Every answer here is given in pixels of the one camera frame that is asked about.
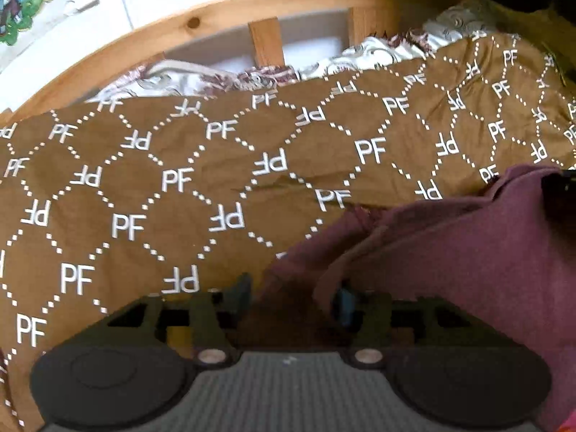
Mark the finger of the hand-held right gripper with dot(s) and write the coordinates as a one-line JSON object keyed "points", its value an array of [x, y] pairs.
{"points": [[560, 195]]}

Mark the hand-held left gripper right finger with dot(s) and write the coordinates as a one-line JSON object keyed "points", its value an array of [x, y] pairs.
{"points": [[346, 307]]}

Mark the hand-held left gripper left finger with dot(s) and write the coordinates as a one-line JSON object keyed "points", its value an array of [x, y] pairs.
{"points": [[243, 289]]}

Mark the maroon long-sleeve sweater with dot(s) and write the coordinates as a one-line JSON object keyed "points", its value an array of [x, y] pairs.
{"points": [[450, 279]]}

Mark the brown orange patterned blanket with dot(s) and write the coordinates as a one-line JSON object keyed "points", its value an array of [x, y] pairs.
{"points": [[135, 189]]}

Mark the white swirl-print bedsheet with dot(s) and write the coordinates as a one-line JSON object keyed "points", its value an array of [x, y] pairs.
{"points": [[360, 54]]}

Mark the blond cartoon figure poster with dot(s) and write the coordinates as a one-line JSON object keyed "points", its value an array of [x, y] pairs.
{"points": [[18, 13]]}

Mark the wooden bed frame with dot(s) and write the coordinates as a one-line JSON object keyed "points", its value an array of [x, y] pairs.
{"points": [[193, 22]]}

